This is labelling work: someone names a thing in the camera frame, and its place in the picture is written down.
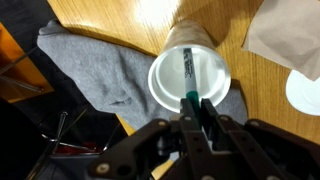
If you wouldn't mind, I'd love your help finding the grey cloth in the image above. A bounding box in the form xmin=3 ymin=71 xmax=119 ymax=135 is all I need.
xmin=37 ymin=20 xmax=247 ymax=130

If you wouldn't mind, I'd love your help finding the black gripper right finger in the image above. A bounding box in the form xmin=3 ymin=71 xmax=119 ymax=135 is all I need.
xmin=200 ymin=99 xmax=320 ymax=180

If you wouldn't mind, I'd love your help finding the brown napkin centre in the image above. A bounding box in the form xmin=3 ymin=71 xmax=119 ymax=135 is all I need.
xmin=242 ymin=0 xmax=320 ymax=80

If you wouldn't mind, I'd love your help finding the white paper cup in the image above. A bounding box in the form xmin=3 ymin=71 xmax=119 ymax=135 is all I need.
xmin=148 ymin=20 xmax=231 ymax=112

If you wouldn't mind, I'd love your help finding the green capped grey marker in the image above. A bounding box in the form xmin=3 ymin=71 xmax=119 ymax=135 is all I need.
xmin=183 ymin=48 xmax=199 ymax=110

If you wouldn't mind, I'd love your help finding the white plate middle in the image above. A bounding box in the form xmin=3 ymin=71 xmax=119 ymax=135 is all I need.
xmin=286 ymin=70 xmax=320 ymax=116

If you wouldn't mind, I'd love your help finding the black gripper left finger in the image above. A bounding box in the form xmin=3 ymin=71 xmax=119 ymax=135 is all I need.
xmin=87 ymin=99 xmax=214 ymax=180

